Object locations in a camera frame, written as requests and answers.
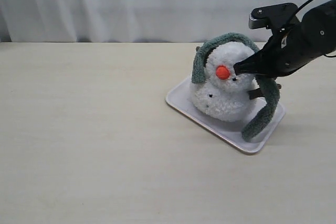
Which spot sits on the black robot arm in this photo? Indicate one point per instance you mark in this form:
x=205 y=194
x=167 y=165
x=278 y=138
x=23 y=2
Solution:
x=318 y=25

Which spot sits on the green fuzzy scarf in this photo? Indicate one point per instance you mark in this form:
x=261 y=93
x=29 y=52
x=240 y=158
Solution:
x=269 y=87

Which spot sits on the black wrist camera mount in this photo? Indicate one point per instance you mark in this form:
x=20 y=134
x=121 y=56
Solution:
x=271 y=17

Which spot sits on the white plush snowman toy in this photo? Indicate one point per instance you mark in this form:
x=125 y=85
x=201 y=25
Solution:
x=224 y=95

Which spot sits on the white backdrop curtain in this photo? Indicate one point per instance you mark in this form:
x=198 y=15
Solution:
x=128 y=20

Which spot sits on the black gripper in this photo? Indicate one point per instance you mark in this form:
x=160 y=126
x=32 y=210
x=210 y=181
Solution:
x=284 y=55

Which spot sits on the white rectangular tray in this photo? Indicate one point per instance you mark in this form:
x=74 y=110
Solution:
x=179 y=99

